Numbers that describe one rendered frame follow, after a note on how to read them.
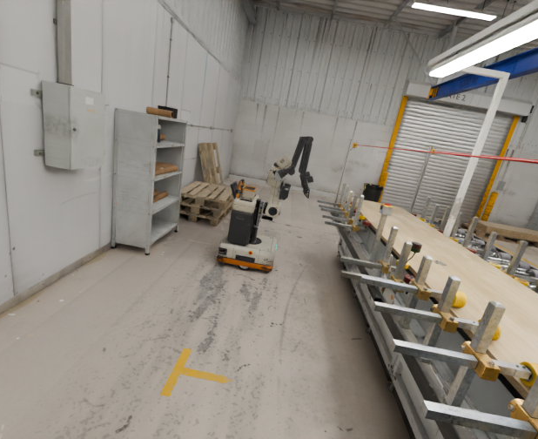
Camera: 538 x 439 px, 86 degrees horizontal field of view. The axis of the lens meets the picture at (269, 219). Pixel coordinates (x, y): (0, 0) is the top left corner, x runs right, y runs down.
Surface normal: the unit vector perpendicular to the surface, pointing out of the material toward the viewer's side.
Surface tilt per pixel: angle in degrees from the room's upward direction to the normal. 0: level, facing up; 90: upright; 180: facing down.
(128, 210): 90
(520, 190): 90
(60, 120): 90
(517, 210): 90
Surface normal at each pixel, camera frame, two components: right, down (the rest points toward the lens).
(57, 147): -0.08, 0.27
